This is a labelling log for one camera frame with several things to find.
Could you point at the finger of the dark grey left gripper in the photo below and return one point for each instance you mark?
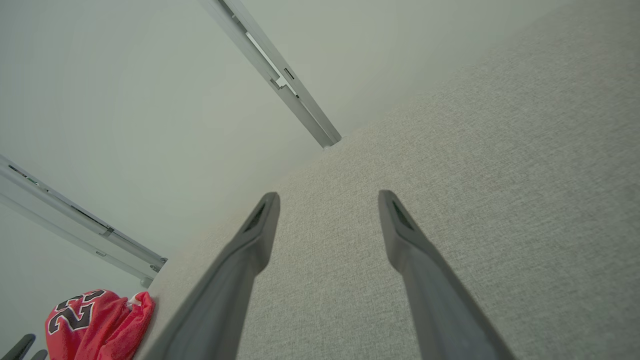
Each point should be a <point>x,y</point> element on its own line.
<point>20,347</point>
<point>41,355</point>

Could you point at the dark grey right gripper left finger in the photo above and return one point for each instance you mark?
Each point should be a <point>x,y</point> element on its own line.
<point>225,300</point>

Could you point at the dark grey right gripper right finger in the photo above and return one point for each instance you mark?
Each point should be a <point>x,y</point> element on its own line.
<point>440,300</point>

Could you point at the red number 23 basketball jersey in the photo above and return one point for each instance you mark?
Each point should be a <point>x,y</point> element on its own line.
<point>105,325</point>

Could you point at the grey fabric sofa seat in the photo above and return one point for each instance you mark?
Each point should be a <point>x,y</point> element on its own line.
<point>500,200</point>

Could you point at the silver aluminium rail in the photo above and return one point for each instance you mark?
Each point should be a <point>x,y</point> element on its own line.
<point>300,102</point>
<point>75,220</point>

